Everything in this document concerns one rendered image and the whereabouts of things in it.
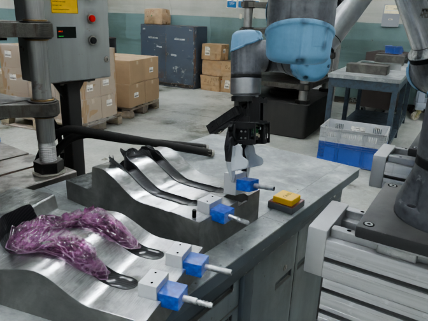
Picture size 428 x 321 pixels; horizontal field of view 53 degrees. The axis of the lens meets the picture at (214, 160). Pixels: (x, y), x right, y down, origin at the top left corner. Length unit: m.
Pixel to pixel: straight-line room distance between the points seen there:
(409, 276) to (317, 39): 0.42
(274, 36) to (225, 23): 7.74
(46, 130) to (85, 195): 0.36
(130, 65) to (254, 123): 4.69
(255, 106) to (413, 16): 0.46
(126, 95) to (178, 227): 4.74
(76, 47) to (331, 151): 3.02
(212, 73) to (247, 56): 6.92
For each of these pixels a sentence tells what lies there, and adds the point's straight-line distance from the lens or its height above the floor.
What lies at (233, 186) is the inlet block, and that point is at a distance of 1.07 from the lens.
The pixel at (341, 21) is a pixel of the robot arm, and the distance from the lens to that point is 0.97.
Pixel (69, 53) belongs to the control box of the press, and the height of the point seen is 1.17.
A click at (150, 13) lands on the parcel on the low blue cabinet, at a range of 8.46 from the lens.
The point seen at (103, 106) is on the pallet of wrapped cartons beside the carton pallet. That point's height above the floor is 0.28.
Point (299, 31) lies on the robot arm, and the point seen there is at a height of 1.32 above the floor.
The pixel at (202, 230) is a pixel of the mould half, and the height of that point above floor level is 0.87.
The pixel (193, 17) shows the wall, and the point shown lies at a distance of 8.55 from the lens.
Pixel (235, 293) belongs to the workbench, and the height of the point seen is 0.62.
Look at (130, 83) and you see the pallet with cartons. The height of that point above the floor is 0.46.
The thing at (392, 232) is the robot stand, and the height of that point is 1.04.
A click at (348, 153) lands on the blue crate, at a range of 4.24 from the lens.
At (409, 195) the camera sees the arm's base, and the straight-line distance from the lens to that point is 0.73.
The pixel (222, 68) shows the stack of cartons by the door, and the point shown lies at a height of 0.42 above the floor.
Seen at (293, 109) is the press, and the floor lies 0.33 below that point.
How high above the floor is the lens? 1.33
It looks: 19 degrees down
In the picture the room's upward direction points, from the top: 2 degrees clockwise
